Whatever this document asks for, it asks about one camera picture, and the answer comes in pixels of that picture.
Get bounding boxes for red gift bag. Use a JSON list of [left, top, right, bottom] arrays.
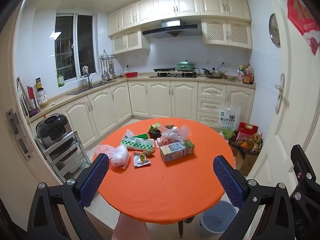
[[236, 122, 259, 140]]

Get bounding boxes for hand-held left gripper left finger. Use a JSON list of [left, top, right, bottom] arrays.
[[27, 152, 110, 240]]

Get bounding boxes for cluster of condiment bottles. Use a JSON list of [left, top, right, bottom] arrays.
[[237, 64, 254, 84]]

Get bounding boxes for clear plastic bag red print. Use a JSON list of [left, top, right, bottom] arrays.
[[160, 125, 192, 147]]

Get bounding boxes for green electric pot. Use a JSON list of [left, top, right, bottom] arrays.
[[175, 60, 193, 72]]

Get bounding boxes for metal door handle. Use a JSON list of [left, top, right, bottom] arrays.
[[275, 74, 287, 114]]

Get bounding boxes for clear bag with white contents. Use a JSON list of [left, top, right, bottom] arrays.
[[94, 144, 131, 168]]

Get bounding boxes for kitchen window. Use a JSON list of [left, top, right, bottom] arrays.
[[54, 13, 98, 80]]

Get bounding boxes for metal faucet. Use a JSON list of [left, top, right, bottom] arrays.
[[80, 74, 93, 88]]

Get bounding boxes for black range hood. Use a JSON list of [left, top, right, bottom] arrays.
[[142, 18, 202, 39]]

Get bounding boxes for white panel door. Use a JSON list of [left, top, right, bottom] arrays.
[[246, 0, 320, 198]]

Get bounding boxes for orange round table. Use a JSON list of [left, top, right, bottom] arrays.
[[92, 117, 235, 224]]

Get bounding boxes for metal wok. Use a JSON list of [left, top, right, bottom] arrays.
[[202, 67, 225, 78]]

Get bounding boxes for hanging metal pot lid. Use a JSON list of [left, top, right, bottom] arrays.
[[269, 13, 282, 48]]

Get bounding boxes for green white checkered packet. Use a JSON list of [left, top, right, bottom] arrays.
[[121, 133, 155, 155]]

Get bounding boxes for metal strike plate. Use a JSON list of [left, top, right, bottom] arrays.
[[5, 109, 33, 161]]

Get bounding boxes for cream lower cabinets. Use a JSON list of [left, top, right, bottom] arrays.
[[29, 79, 256, 153]]

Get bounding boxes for green white milk carton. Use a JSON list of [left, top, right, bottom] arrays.
[[159, 139, 195, 162]]

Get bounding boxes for cardboard box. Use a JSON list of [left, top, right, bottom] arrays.
[[230, 140, 263, 177]]

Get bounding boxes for steel sink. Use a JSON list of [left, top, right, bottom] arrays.
[[67, 80, 117, 95]]

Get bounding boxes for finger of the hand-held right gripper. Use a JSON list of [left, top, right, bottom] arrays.
[[290, 144, 320, 203]]

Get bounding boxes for red door decoration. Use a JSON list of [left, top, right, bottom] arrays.
[[286, 0, 320, 55]]

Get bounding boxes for silver torn wrapper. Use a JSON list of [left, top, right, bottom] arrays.
[[133, 152, 152, 167]]

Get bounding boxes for chopping board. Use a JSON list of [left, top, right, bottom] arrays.
[[16, 77, 32, 118]]

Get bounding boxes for metal storage rack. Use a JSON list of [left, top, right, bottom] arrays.
[[35, 130, 92, 178]]

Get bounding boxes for cream upper cabinets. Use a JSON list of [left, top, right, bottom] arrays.
[[107, 0, 252, 54]]

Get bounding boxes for hanging utensil rack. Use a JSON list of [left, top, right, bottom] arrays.
[[99, 50, 118, 80]]

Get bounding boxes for white green rice bag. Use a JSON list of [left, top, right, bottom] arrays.
[[219, 105, 241, 140]]

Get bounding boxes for clear plastic jar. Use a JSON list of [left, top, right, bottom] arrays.
[[36, 87, 48, 108]]

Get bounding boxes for cream cabinets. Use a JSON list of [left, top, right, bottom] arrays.
[[29, 79, 256, 153], [107, 0, 252, 54]]

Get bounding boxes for black rice cooker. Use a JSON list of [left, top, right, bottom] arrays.
[[35, 113, 69, 149]]

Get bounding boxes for blue trash bin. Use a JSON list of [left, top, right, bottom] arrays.
[[199, 200, 237, 236]]

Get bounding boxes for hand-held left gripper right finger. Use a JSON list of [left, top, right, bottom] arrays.
[[212, 155, 302, 240]]

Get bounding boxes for black gas stove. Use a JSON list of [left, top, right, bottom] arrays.
[[149, 72, 200, 78]]

